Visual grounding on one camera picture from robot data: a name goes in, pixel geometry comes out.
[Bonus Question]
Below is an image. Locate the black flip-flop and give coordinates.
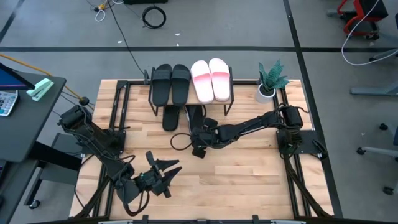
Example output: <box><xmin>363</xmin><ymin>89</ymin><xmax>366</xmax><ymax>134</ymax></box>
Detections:
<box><xmin>185</xmin><ymin>105</ymin><xmax>206</xmax><ymax>133</ymax></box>
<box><xmin>162</xmin><ymin>105</ymin><xmax>181</xmax><ymax>132</ymax></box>

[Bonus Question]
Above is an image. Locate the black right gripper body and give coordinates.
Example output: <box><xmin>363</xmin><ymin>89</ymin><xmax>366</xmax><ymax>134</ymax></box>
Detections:
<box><xmin>190</xmin><ymin>124</ymin><xmax>223</xmax><ymax>149</ymax></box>

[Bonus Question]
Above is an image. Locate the dark grey desk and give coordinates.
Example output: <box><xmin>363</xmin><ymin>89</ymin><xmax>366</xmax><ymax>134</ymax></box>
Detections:
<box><xmin>0</xmin><ymin>71</ymin><xmax>82</xmax><ymax>224</ymax></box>

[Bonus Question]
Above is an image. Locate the long black floor cable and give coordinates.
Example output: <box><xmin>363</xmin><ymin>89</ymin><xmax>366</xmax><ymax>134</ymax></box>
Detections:
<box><xmin>107</xmin><ymin>0</ymin><xmax>146</xmax><ymax>76</ymax></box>

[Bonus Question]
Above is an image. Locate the white calculator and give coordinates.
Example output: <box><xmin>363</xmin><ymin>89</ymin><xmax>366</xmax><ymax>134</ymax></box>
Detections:
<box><xmin>0</xmin><ymin>90</ymin><xmax>19</xmax><ymax>118</ymax></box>

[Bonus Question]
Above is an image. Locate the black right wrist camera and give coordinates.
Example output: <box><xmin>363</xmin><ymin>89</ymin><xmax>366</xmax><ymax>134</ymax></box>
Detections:
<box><xmin>192</xmin><ymin>146</ymin><xmax>207</xmax><ymax>159</ymax></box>

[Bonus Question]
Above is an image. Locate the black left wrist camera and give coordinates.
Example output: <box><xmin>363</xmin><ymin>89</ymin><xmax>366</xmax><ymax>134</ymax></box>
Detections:
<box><xmin>145</xmin><ymin>151</ymin><xmax>158</xmax><ymax>175</ymax></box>

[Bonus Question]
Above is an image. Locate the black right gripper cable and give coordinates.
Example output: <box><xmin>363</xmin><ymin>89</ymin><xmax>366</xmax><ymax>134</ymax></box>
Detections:
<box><xmin>170</xmin><ymin>133</ymin><xmax>194</xmax><ymax>152</ymax></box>

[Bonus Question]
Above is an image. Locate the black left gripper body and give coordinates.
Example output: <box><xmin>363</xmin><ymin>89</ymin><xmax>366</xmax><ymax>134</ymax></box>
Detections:
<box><xmin>134</xmin><ymin>169</ymin><xmax>172</xmax><ymax>198</ymax></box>

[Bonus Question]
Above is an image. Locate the wooden shelf with black frame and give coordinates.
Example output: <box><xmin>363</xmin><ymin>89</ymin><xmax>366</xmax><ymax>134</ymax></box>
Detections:
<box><xmin>143</xmin><ymin>65</ymin><xmax>234</xmax><ymax>116</ymax></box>

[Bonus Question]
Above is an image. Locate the black metal table frame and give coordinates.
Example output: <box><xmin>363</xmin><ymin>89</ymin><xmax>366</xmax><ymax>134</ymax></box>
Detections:
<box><xmin>73</xmin><ymin>79</ymin><xmax>345</xmax><ymax>224</ymax></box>

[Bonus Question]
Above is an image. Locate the red and black chair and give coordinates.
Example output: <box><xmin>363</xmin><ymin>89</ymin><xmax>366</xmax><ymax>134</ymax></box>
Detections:
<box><xmin>326</xmin><ymin>0</ymin><xmax>389</xmax><ymax>40</ymax></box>

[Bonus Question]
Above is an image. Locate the green plant in white pot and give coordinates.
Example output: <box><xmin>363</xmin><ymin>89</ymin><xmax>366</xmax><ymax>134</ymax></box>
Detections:
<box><xmin>255</xmin><ymin>58</ymin><xmax>290</xmax><ymax>105</ymax></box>

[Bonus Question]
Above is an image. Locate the white and yellow cable bundle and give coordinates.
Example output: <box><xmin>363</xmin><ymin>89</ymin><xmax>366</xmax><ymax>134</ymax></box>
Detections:
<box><xmin>93</xmin><ymin>1</ymin><xmax>109</xmax><ymax>23</ymax></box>

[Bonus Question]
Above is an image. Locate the grey table foot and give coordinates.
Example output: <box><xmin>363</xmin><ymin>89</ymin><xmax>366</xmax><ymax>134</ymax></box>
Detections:
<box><xmin>350</xmin><ymin>48</ymin><xmax>398</xmax><ymax>96</ymax></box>

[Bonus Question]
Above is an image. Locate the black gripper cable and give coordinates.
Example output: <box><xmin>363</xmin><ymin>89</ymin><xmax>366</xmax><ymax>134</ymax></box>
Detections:
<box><xmin>122</xmin><ymin>190</ymin><xmax>150</xmax><ymax>217</ymax></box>
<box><xmin>170</xmin><ymin>133</ymin><xmax>194</xmax><ymax>152</ymax></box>

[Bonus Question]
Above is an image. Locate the dark monitor screen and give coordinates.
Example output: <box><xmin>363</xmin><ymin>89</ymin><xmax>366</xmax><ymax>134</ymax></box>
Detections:
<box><xmin>0</xmin><ymin>62</ymin><xmax>35</xmax><ymax>91</ymax></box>

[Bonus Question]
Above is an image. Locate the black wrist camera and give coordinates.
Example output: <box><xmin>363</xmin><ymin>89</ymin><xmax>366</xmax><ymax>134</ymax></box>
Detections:
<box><xmin>192</xmin><ymin>146</ymin><xmax>207</xmax><ymax>159</ymax></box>
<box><xmin>145</xmin><ymin>151</ymin><xmax>158</xmax><ymax>175</ymax></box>

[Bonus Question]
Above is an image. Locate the office chair base with casters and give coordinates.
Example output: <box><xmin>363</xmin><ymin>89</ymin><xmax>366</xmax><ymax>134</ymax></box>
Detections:
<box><xmin>356</xmin><ymin>123</ymin><xmax>398</xmax><ymax>196</ymax></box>

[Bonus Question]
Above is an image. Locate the black slide sandal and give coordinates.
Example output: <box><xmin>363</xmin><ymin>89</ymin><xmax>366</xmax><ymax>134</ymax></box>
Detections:
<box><xmin>151</xmin><ymin>63</ymin><xmax>173</xmax><ymax>108</ymax></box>
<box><xmin>171</xmin><ymin>63</ymin><xmax>192</xmax><ymax>107</ymax></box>

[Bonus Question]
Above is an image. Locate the coiled black cable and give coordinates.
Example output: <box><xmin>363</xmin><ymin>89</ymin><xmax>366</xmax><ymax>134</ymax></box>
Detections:
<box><xmin>142</xmin><ymin>6</ymin><xmax>167</xmax><ymax>30</ymax></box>

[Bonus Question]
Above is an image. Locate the mint green stapler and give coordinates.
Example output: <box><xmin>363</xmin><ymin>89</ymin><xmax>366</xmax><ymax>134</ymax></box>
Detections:
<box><xmin>26</xmin><ymin>78</ymin><xmax>55</xmax><ymax>102</ymax></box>

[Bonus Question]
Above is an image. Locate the white floor cable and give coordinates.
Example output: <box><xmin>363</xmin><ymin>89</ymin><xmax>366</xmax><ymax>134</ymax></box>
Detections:
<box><xmin>341</xmin><ymin>0</ymin><xmax>398</xmax><ymax>67</ymax></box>

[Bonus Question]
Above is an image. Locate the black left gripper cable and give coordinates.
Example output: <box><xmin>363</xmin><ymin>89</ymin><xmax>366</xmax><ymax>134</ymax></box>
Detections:
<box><xmin>122</xmin><ymin>190</ymin><xmax>150</xmax><ymax>217</ymax></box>

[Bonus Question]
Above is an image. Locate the pink slide sandal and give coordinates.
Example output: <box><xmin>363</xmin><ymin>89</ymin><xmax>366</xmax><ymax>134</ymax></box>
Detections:
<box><xmin>190</xmin><ymin>60</ymin><xmax>215</xmax><ymax>105</ymax></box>
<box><xmin>208</xmin><ymin>58</ymin><xmax>231</xmax><ymax>103</ymax></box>

